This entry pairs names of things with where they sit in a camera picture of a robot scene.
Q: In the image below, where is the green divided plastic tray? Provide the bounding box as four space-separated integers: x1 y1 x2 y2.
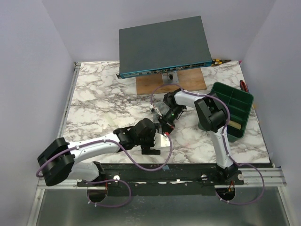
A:
195 82 253 143

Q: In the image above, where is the cream rolled cloth in tray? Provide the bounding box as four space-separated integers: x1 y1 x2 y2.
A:
228 120 242 130

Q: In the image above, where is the grey metal stand bracket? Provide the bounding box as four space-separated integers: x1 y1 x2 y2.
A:
161 72 179 84

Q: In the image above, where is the grey striped underwear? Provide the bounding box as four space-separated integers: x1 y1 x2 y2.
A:
152 101 170 134

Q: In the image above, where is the brown plywood board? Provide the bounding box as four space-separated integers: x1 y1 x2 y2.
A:
136 68 207 95

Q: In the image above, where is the grey network switch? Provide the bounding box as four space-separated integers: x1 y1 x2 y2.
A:
117 16 212 79

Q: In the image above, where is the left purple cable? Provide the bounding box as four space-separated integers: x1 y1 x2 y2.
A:
35 133 174 208

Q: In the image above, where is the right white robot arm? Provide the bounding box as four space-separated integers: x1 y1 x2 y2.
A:
158 89 237 185

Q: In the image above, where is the red black utility knife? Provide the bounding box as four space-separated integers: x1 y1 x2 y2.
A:
240 80 249 93

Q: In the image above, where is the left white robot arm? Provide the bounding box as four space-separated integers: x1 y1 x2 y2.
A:
37 118 162 186

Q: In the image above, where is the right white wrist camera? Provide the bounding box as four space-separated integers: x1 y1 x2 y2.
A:
150 106 158 114

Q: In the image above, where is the black metal base rail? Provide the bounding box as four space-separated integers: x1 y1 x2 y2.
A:
77 163 244 196

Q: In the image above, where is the aluminium frame rail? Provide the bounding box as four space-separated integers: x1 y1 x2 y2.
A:
27 62 81 226

